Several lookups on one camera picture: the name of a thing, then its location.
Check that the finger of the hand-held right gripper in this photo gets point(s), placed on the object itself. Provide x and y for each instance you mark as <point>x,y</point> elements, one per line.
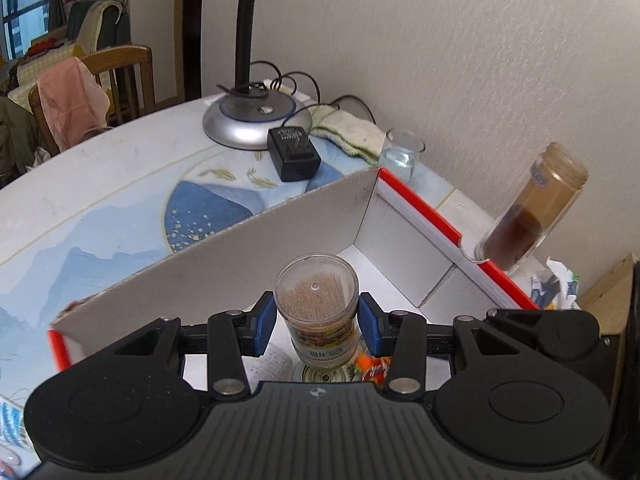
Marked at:
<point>545,332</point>

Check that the beige blanket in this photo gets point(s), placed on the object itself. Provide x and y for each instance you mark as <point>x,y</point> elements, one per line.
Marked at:
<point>100,25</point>

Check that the crumpled white wrapper packet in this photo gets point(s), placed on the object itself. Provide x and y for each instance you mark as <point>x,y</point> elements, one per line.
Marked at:
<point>555,285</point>

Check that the clear toothpick jar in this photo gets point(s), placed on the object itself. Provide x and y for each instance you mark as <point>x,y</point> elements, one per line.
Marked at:
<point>316,310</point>

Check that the small clear glass cup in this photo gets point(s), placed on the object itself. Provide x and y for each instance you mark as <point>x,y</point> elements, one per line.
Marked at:
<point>402,155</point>

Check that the pink cloth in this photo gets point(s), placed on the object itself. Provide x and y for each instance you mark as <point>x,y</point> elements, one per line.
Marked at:
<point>72,102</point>

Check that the wooden dining chair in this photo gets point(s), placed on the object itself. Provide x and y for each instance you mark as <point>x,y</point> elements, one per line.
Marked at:
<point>135,75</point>

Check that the glass balcony door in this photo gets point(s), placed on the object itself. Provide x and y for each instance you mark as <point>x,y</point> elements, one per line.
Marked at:
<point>22,5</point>

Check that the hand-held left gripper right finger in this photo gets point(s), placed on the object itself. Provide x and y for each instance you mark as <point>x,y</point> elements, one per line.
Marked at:
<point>370,327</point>

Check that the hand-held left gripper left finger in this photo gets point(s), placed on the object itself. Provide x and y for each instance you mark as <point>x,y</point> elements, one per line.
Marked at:
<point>264,327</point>

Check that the sofa with cushions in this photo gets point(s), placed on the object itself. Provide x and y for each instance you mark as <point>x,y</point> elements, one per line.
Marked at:
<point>45,67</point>

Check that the silver desk lamp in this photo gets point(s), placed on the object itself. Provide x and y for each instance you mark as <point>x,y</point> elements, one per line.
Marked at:
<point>245,125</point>

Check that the red cardboard box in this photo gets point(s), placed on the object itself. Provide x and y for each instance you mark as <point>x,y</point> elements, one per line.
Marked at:
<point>250,250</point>

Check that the olive green jacket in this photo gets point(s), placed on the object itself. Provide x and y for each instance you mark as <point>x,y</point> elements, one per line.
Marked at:
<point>15,140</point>

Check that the black power adapter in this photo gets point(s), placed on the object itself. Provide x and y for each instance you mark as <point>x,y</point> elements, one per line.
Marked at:
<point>294,152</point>

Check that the tall jar of brown liquid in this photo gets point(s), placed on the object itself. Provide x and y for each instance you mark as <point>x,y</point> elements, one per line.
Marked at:
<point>530,215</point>

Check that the white knitted towel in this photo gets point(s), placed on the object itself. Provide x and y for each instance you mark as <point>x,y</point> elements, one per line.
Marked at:
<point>350,132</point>

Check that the orange snack packet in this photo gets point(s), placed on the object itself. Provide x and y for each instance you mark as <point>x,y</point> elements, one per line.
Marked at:
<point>372,367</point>

